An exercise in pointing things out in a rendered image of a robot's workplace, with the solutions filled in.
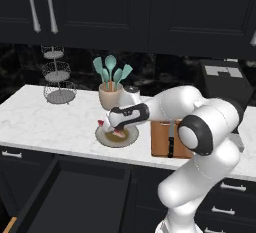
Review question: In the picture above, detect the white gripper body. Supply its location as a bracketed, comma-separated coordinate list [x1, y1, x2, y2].
[101, 112, 117, 134]

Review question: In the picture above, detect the grey round plate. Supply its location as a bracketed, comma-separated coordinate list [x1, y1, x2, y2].
[94, 123, 140, 149]

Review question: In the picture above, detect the brown wooden cutting board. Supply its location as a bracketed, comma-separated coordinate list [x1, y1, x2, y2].
[150, 119, 195, 160]

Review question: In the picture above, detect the open black drawer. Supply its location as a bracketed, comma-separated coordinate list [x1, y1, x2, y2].
[9, 154, 133, 233]

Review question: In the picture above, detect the black drawer front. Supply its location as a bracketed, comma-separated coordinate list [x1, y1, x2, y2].
[0, 145, 56, 218]
[213, 176, 256, 208]
[198, 198, 256, 233]
[194, 215, 234, 233]

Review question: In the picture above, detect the beige utensil pot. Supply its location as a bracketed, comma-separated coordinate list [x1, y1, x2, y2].
[98, 82, 125, 112]

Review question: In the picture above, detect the teal spatula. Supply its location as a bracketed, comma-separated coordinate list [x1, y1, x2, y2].
[112, 67, 123, 91]
[92, 56, 105, 84]
[101, 68, 111, 91]
[119, 63, 134, 84]

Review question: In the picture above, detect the teal spoon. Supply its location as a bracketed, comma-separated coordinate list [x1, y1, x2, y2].
[104, 54, 118, 85]

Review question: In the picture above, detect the black lower cupboard door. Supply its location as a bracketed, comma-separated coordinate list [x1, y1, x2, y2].
[130, 165, 174, 233]

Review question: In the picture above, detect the black cupboard door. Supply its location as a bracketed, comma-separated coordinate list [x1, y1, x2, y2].
[0, 0, 43, 45]
[41, 0, 153, 54]
[149, 0, 256, 61]
[130, 165, 174, 233]

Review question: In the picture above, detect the black upper cupboard door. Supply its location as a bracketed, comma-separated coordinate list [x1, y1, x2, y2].
[149, 0, 256, 61]
[41, 0, 153, 54]
[0, 0, 43, 45]

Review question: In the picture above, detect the black countertop appliance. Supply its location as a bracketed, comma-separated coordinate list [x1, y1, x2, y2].
[198, 58, 255, 135]

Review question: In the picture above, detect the black handled knife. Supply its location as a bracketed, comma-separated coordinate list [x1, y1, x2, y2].
[167, 121, 176, 159]

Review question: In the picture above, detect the three-tier wire stand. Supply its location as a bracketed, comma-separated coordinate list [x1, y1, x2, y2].
[40, 44, 78, 106]

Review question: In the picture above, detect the silver drawer handle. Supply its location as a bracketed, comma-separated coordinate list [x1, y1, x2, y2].
[219, 181, 248, 193]
[203, 226, 225, 233]
[0, 150, 23, 160]
[211, 205, 236, 217]

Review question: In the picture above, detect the silver cupboard handle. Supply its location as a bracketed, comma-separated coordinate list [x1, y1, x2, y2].
[23, 0, 42, 34]
[42, 0, 60, 35]
[249, 29, 256, 47]

